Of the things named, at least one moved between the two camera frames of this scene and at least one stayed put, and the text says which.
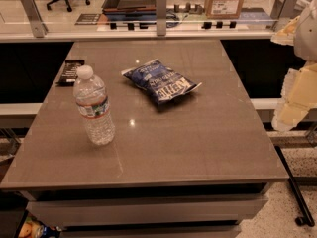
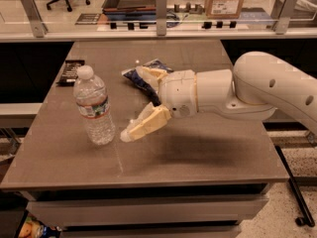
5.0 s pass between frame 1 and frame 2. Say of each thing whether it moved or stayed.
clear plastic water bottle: stayed
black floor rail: stayed
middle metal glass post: stayed
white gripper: moved
